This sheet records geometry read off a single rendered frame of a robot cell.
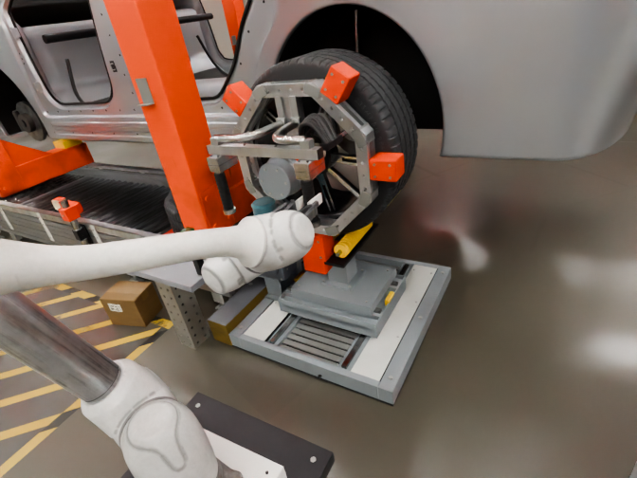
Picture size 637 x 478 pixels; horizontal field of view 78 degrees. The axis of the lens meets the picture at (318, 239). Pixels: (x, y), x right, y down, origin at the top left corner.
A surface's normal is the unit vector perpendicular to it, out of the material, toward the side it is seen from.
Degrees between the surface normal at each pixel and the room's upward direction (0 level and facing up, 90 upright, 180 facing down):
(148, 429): 3
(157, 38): 90
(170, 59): 90
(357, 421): 0
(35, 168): 90
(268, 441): 0
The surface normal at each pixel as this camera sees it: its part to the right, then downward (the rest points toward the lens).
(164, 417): -0.18, -0.81
